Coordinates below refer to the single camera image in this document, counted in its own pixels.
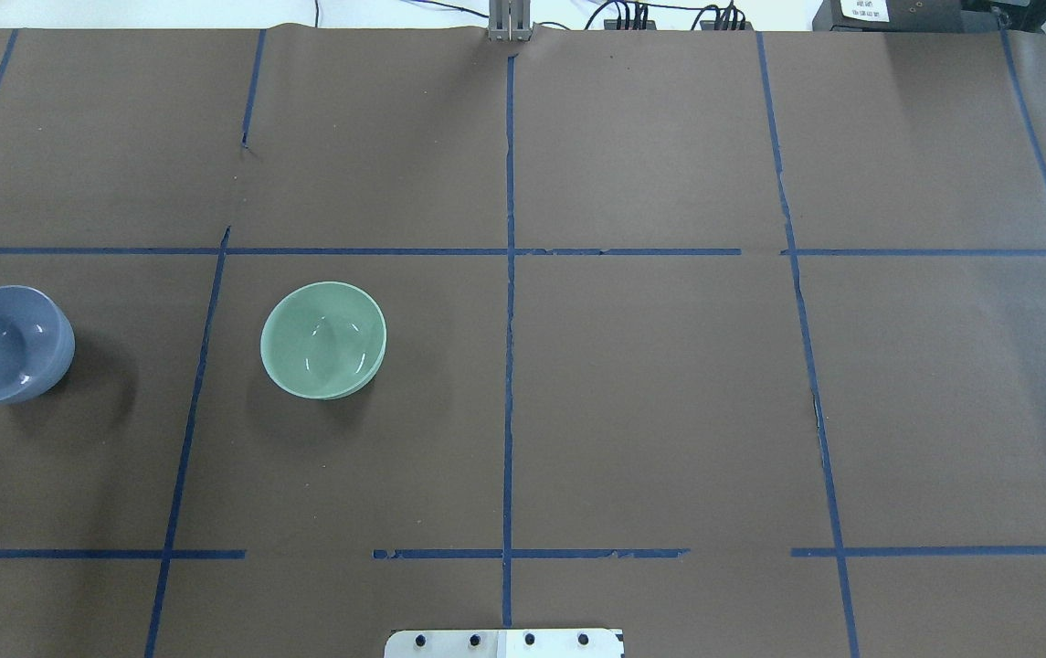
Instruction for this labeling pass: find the blue ceramic bowl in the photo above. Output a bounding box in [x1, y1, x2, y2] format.
[0, 286, 76, 405]

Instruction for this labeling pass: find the green ceramic bowl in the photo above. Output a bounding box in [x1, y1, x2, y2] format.
[259, 281, 388, 400]

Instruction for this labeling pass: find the brown paper table cover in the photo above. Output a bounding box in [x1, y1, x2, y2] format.
[0, 25, 1046, 657]

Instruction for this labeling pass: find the black power strip left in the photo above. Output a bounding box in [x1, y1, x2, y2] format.
[601, 9, 657, 32]

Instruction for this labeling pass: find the black box with label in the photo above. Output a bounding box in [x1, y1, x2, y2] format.
[811, 1, 1001, 35]

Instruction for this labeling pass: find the grey aluminium frame post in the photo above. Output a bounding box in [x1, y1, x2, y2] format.
[488, 0, 535, 42]

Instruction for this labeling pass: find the white metal base plate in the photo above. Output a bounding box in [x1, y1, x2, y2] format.
[384, 628, 626, 657]

